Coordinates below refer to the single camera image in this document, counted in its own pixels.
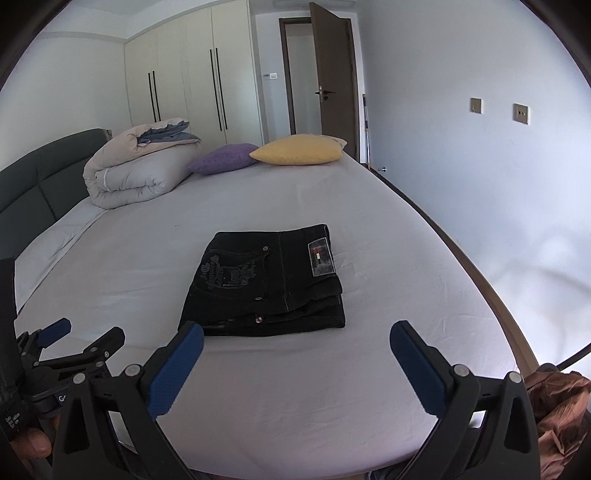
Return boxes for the black denim pants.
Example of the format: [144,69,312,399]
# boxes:
[179,224,346,337]

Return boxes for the left hand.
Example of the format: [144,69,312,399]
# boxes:
[10,429,52,462]

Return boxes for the white pillow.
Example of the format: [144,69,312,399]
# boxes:
[15,198,106,312]

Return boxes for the dark grey headboard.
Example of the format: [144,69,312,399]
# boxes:
[0,128,112,259]

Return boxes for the folded beige white duvet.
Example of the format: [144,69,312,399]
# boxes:
[83,118,201,209]

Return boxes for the purple cushion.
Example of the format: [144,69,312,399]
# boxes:
[187,143,257,176]

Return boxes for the folded blue jeans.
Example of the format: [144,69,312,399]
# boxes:
[137,120,201,146]

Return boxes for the yellow cushion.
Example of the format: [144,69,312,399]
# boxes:
[249,134,348,166]

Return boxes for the cream wardrobe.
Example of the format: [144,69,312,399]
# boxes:
[124,1,264,152]

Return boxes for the brown door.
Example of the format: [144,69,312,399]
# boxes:
[310,2,360,160]

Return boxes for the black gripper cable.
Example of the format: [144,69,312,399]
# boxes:
[556,343,591,372]

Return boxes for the wall socket plate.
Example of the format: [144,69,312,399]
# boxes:
[513,103,530,125]

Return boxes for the wall switch plate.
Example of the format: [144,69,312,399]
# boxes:
[470,97,483,114]

